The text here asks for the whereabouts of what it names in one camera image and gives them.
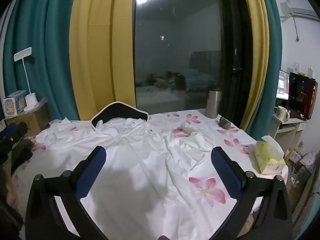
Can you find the yellow tissue pack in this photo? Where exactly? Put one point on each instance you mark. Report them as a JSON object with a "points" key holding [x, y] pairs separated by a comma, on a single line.
{"points": [[267, 157]]}

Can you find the person's left forearm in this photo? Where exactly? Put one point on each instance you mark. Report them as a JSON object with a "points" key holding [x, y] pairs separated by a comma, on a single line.
{"points": [[10, 222]]}

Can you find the white plastic bag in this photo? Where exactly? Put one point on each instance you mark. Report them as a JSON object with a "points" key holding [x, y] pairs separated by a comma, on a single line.
{"points": [[307, 158]]}

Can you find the white computer desk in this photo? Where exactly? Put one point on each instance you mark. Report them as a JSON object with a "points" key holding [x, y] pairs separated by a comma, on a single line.
{"points": [[287, 130]]}

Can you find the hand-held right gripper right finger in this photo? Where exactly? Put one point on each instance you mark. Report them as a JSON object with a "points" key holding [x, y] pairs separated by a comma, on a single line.
{"points": [[225, 173]]}

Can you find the white wall outlet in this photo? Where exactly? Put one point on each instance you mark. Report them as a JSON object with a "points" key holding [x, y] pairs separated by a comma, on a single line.
{"points": [[296, 67]]}

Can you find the small dark stone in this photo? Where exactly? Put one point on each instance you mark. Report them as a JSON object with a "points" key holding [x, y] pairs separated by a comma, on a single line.
{"points": [[224, 123]]}

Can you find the steel thermos flask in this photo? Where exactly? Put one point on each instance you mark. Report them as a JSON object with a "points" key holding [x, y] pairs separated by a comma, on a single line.
{"points": [[213, 103]]}

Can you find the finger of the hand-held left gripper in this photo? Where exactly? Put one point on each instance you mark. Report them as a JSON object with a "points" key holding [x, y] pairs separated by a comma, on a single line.
{"points": [[23, 158], [18, 131]]}

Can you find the yellow curtain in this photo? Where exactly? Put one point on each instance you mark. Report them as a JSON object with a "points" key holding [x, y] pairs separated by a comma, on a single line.
{"points": [[257, 55], [100, 42]]}

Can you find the white desk lamp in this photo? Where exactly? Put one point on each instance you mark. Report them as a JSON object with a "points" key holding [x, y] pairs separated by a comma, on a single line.
{"points": [[31, 98]]}

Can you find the teal curtain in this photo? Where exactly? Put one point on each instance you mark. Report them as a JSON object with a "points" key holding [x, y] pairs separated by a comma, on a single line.
{"points": [[273, 55], [45, 42]]}

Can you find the floral bed sheet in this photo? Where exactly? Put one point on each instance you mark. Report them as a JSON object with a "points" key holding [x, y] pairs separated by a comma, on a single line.
{"points": [[207, 192]]}

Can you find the white power strip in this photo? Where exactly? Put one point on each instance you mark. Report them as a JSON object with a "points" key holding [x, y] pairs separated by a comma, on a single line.
{"points": [[294, 180]]}

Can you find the glass window with black frame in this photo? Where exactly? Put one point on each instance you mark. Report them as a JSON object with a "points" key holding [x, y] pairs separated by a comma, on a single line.
{"points": [[175, 42]]}

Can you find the black chair backrest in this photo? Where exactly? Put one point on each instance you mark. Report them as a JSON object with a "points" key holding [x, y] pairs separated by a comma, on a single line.
{"points": [[117, 108]]}

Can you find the black computer case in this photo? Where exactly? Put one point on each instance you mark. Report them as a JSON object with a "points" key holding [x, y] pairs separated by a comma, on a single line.
{"points": [[302, 95]]}

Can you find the white air conditioner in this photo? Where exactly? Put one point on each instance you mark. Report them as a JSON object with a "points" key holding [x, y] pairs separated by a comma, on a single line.
{"points": [[297, 10]]}

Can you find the person's left hand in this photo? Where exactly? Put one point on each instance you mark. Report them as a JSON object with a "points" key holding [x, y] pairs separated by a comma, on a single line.
{"points": [[12, 190]]}

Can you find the brown cardboard box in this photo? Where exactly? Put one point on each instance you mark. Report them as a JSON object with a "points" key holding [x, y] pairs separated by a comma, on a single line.
{"points": [[35, 122]]}

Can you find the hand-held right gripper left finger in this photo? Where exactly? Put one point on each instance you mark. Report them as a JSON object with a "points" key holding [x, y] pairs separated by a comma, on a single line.
{"points": [[93, 170]]}

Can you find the large white garment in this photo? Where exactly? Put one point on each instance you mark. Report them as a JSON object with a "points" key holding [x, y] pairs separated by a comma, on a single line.
{"points": [[140, 180]]}

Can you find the computer monitor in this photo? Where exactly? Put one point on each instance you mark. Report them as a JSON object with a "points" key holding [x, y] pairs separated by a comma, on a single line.
{"points": [[283, 85]]}

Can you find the white printed mug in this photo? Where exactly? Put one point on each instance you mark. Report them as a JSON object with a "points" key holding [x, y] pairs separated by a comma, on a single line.
{"points": [[282, 112]]}

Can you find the cartoon printed box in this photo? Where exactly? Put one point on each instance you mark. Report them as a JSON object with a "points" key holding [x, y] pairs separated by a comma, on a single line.
{"points": [[13, 103]]}

